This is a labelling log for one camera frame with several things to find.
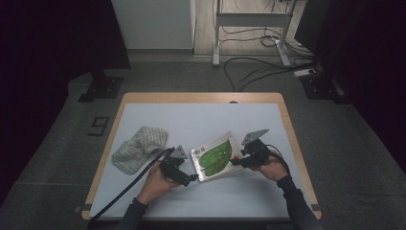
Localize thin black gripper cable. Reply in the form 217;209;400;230
266;144;291;175

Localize white metal desk frame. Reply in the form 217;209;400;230
213;0;298;67

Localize wooden table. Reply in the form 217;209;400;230
80;92;323;221

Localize dark curtain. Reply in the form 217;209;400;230
0;0;132;205
295;0;406;173

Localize person's left hand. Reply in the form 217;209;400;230
137;162;181;205

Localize person's right hand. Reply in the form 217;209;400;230
253;159;288;183

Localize grey fluffy cloth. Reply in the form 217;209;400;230
111;126;169;175

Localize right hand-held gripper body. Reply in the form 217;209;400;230
241;128;272;169

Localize thick black gripper cable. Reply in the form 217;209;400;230
87;147;175;228

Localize black stand base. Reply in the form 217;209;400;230
78;71;124;104
300;75;346;100

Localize white power strip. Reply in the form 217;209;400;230
293;68;317;79

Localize tangle of black floor cables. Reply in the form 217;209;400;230
221;0;319;94

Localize white caterpillar picture book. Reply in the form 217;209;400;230
190;130;247;182

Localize white cabinet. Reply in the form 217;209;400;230
110;0;196;51

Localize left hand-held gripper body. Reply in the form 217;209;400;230
158;145;189;181

